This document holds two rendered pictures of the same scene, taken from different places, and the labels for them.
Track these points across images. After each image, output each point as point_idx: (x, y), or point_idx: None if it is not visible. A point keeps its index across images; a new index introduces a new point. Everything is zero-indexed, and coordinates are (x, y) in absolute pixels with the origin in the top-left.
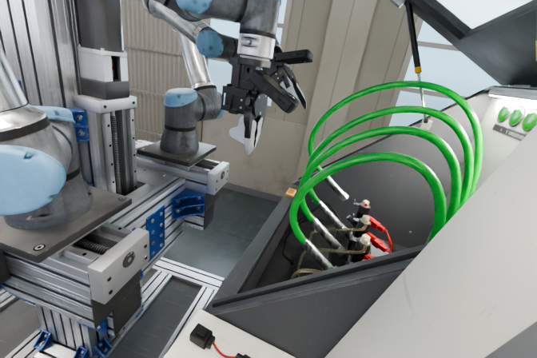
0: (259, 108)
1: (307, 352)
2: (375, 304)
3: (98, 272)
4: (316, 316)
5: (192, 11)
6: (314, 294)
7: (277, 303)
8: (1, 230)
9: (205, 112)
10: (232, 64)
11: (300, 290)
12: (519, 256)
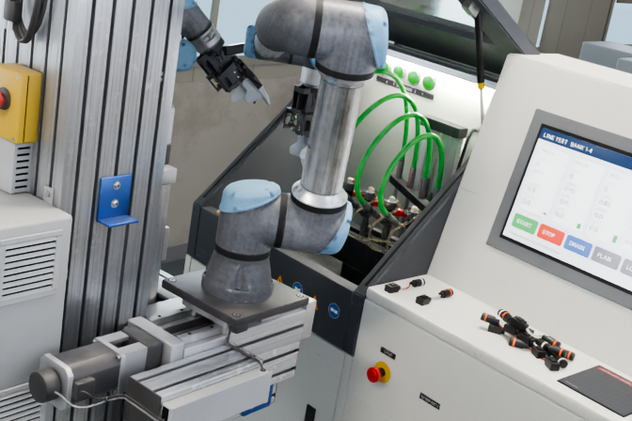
0: None
1: (422, 267)
2: (451, 210)
3: (315, 303)
4: (428, 238)
5: None
6: (428, 224)
7: (412, 243)
8: (265, 304)
9: None
10: (299, 92)
11: (419, 228)
12: (503, 155)
